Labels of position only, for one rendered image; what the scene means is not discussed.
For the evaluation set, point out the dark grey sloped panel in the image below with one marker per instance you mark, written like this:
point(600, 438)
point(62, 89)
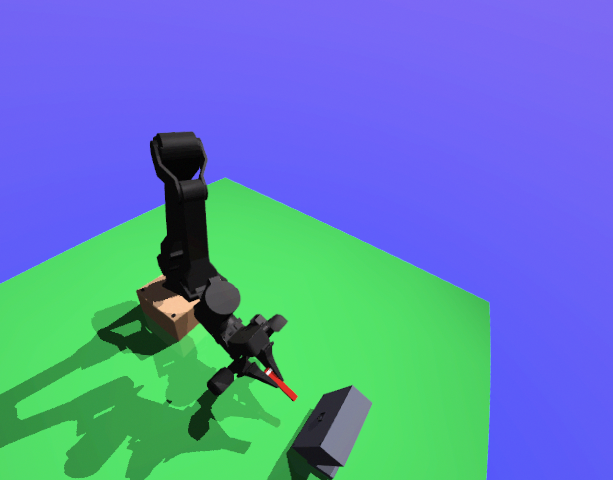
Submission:
point(328, 437)

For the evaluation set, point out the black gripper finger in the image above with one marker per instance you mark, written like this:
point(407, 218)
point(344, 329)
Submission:
point(255, 372)
point(266, 359)

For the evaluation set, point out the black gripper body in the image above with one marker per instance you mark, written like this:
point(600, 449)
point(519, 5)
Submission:
point(225, 376)

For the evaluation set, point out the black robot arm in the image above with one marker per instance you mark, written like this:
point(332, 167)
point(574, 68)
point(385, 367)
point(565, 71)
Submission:
point(184, 258)

